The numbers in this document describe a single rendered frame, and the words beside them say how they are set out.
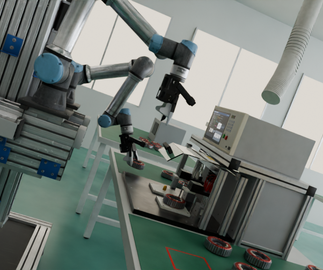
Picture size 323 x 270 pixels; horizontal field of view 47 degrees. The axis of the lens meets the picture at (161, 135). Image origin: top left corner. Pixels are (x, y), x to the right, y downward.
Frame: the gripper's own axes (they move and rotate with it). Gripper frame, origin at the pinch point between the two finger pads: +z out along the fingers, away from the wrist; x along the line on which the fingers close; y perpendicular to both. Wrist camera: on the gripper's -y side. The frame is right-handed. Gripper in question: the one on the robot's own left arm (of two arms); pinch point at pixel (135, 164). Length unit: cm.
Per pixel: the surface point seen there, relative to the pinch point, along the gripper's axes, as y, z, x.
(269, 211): -74, 27, 44
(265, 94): -88, -38, -92
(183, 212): -35, 24, 46
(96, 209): 55, 33, -54
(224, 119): -59, -18, 25
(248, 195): -66, 19, 48
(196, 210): -40, 25, 37
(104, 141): 54, -21, -89
